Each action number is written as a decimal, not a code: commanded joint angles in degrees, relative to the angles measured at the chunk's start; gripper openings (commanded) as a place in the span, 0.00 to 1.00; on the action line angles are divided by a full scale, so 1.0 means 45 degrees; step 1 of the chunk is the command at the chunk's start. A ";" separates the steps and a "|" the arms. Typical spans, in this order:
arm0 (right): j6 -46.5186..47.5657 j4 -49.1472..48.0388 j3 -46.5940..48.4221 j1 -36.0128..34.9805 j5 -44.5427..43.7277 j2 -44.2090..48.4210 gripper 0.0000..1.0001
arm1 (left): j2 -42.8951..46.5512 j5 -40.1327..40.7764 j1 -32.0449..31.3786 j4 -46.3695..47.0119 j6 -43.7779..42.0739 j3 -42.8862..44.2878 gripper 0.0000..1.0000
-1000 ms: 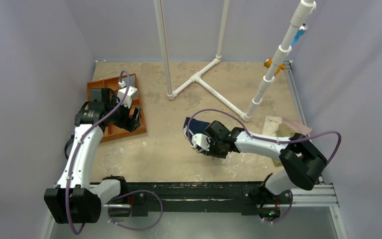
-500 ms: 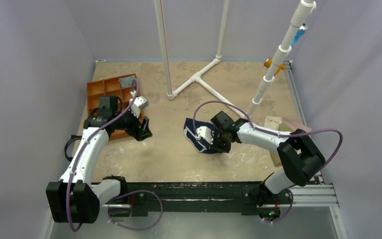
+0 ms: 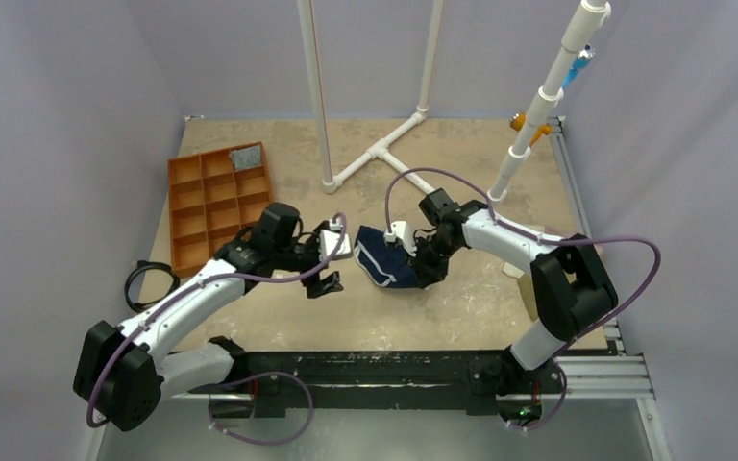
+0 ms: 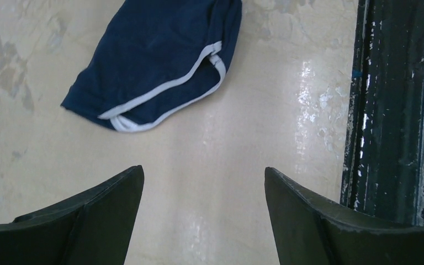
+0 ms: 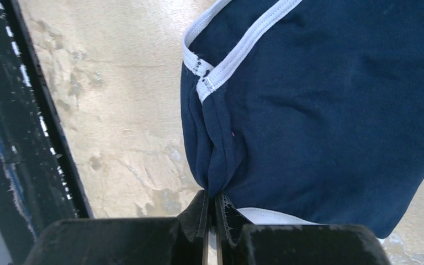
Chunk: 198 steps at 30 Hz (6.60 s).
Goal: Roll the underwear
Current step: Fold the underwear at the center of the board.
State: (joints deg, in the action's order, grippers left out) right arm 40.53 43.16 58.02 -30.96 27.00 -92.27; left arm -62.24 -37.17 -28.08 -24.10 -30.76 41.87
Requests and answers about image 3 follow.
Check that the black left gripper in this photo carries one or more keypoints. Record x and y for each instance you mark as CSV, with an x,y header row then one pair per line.
x,y
316,285

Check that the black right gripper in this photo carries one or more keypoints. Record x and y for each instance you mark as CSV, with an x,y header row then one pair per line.
x,y
430,264

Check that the navy blue underwear white trim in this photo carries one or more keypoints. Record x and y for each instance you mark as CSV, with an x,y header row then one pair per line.
x,y
385,265

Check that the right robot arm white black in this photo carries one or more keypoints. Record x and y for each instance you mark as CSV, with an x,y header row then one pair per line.
x,y
571,287

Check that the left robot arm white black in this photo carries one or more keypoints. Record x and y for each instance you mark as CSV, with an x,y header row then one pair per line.
x,y
123,370

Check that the orange compartment tray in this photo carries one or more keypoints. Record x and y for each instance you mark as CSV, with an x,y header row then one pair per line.
x,y
209,203

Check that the grey folded cloth in tray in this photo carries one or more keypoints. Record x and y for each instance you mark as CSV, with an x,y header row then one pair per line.
x,y
247,157

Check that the white PVC angled pole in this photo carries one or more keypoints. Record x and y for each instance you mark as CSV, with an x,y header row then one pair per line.
x,y
588,17

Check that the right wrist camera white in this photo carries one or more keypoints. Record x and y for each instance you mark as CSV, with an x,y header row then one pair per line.
x,y
401,234

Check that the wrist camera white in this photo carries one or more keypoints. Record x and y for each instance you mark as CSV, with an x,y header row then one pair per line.
x,y
401,234
334,241

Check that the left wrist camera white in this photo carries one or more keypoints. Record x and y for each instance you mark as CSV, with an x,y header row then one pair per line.
x,y
334,241

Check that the white PVC pipe frame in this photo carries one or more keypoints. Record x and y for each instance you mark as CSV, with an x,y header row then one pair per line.
x,y
382,54

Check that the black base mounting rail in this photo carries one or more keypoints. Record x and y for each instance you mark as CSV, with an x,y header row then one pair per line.
x,y
479,383

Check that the aluminium extrusion frame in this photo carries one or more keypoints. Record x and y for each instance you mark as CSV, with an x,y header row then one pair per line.
x,y
607,374

